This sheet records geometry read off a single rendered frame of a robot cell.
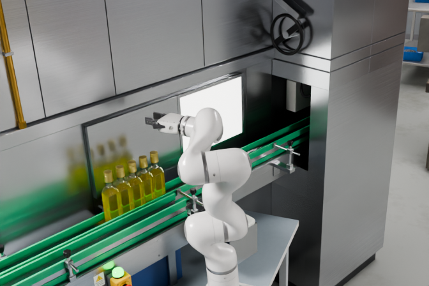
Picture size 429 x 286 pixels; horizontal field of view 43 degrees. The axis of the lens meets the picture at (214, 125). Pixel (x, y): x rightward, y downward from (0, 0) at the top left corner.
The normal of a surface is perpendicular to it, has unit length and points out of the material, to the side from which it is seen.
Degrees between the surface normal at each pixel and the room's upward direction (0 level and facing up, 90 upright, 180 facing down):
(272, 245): 0
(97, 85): 90
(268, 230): 0
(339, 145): 90
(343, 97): 90
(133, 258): 90
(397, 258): 0
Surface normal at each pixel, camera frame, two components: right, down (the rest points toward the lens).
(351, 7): 0.68, 0.27
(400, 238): -0.04, -0.91
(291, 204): -0.73, 0.30
